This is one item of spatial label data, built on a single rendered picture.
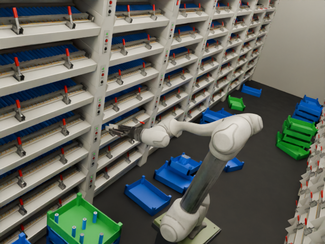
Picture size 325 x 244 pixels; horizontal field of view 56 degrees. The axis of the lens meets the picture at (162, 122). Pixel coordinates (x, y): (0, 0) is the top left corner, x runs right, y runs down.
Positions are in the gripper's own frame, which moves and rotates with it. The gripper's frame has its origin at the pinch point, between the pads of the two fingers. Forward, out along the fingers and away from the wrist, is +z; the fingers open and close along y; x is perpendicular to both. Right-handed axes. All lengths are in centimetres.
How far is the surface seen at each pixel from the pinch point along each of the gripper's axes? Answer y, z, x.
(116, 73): -8.1, -0.4, -34.1
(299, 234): -27, -118, 56
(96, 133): 16.2, -1.5, -2.7
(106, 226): 50, -34, 28
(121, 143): -22.3, 10.9, 23.5
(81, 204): 48, -16, 22
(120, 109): -8.5, -1.3, -10.0
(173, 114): -101, 8, 26
